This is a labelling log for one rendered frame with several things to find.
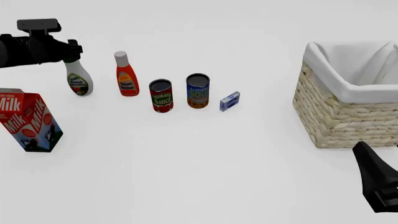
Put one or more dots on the red ketchup bottle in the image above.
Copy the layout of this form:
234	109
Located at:
127	77

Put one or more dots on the tomato sauce can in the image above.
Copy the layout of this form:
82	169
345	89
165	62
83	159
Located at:
161	96

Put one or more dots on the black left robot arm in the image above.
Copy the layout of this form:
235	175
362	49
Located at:
21	50

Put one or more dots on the white cloth basket liner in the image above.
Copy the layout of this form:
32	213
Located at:
339	70

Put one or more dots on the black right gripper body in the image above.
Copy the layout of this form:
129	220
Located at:
385	201

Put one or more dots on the blue alphabet soup can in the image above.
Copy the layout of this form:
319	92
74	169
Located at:
198	92

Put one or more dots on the woven wicker basket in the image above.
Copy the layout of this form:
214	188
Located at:
335	121

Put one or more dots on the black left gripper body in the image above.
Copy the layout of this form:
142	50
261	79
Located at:
74	47

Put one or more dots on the white salad dressing bottle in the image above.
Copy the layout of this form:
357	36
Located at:
79	80

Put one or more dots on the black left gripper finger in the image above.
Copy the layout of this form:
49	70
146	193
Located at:
72	58

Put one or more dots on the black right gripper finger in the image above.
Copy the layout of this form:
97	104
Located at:
374	170

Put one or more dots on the small blue white box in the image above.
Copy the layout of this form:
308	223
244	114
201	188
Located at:
229	101

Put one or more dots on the small flat plate on stalk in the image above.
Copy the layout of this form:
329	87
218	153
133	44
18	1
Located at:
37	24

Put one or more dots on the red milk carton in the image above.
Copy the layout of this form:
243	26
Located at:
29	119

